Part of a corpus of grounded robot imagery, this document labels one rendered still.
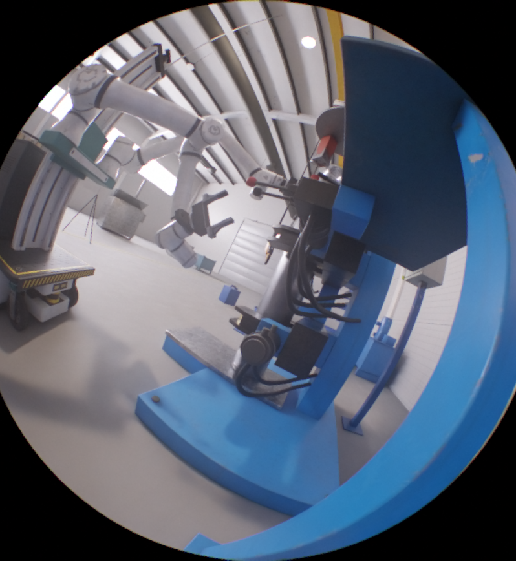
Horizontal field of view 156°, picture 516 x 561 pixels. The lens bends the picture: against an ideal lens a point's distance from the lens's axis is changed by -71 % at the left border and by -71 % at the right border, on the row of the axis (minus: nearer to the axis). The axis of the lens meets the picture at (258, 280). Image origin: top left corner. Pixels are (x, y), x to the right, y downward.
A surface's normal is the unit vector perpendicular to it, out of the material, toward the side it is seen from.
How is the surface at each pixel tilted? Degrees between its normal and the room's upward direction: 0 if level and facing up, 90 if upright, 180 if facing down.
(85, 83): 96
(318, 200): 90
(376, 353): 90
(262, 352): 90
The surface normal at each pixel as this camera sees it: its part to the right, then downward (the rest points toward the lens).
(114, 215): 0.82, 0.37
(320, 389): -0.31, -0.15
